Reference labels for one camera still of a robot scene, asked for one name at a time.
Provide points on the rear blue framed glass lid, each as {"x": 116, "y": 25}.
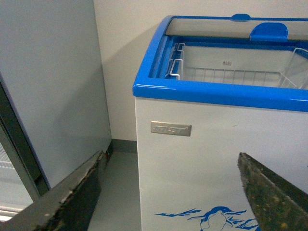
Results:
{"x": 241, "y": 17}

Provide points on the tall glass-door display fridge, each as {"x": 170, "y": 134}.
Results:
{"x": 51, "y": 72}

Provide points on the silver brand name plate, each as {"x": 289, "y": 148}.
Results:
{"x": 170, "y": 128}

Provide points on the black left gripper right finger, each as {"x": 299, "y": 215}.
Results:
{"x": 277, "y": 204}

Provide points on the white wire freezer basket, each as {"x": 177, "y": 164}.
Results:
{"x": 241, "y": 66}

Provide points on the blue framed glass sliding lid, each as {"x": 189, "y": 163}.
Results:
{"x": 255, "y": 29}

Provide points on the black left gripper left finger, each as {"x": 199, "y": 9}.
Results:
{"x": 67, "y": 207}

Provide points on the white blue chest freezer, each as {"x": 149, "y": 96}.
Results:
{"x": 193, "y": 183}

